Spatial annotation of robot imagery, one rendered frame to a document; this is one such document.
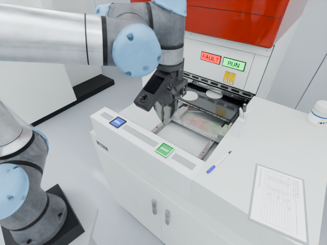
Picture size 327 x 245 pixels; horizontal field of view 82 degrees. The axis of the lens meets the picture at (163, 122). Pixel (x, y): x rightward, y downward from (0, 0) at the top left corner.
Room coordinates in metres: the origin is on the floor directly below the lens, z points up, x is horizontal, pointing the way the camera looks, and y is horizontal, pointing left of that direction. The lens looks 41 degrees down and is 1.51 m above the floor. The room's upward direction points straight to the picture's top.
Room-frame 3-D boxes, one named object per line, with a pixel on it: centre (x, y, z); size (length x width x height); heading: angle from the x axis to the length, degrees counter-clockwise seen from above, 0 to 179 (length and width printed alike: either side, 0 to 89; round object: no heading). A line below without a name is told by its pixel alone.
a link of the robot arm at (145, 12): (0.43, 0.08, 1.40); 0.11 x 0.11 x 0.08; 15
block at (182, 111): (0.78, -0.09, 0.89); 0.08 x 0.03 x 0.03; 143
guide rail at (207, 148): (0.65, -0.26, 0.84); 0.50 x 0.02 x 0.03; 143
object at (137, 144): (0.54, 0.10, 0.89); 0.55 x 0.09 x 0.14; 53
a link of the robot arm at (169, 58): (0.48, -0.01, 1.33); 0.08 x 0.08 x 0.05
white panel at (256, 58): (1.09, -0.16, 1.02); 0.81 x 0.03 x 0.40; 53
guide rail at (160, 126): (0.82, -0.05, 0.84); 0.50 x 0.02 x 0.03; 143
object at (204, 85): (0.97, -0.29, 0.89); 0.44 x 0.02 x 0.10; 53
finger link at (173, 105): (0.45, -0.02, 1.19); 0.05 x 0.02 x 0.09; 53
